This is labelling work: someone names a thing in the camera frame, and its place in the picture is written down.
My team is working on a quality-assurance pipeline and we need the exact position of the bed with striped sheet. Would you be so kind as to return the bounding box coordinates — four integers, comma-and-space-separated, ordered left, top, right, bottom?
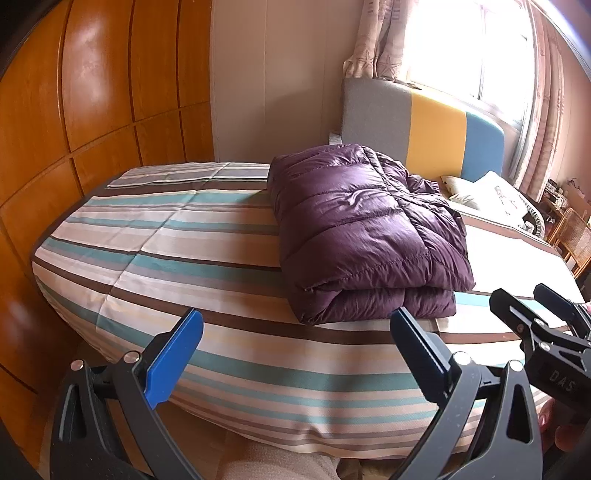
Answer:
31, 161, 585, 460

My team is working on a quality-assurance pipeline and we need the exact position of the grey yellow blue headboard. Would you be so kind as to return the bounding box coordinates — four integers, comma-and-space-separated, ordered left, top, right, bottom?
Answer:
341, 78, 505, 185

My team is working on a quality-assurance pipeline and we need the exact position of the bright window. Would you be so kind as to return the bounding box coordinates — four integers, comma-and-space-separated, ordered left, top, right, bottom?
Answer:
406, 0, 539, 125

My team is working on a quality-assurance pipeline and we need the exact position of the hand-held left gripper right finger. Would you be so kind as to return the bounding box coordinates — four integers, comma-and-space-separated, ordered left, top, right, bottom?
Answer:
390, 308, 542, 480

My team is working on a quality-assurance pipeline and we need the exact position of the person's right hand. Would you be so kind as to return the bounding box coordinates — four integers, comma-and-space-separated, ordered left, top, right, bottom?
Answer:
539, 397, 591, 457

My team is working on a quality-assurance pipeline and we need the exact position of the plain cream pillow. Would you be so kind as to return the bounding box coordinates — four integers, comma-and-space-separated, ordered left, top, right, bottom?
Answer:
441, 174, 481, 208

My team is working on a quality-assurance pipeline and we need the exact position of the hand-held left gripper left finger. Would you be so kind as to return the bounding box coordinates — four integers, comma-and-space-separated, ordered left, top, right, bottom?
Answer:
50, 308, 204, 480

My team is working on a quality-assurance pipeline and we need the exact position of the purple quilted down jacket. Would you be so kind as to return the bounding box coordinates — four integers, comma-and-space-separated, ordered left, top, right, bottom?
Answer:
268, 143, 476, 325

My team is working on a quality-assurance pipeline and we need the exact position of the wooden wardrobe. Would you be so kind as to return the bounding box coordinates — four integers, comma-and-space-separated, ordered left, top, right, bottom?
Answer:
0, 0, 218, 480

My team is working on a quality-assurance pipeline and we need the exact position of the wicker chair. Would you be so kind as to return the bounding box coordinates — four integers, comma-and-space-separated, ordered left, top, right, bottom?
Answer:
547, 208, 591, 278

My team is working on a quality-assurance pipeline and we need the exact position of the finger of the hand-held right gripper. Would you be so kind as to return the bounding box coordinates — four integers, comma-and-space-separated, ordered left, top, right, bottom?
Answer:
533, 284, 591, 330
489, 288, 561, 356

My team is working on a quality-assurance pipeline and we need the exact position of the cluttered wooden desk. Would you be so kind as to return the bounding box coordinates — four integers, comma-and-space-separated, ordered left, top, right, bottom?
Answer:
545, 178, 591, 214

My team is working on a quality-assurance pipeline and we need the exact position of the white printed pillow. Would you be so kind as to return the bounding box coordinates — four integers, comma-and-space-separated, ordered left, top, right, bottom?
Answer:
466, 171, 527, 224

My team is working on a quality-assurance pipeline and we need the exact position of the person's beige fleece trouser leg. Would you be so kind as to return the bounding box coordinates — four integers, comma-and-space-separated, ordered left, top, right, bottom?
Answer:
217, 442, 339, 480

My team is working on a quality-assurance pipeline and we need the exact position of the pink patterned curtain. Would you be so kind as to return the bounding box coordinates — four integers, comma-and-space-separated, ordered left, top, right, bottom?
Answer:
512, 9, 567, 202
344, 0, 419, 85

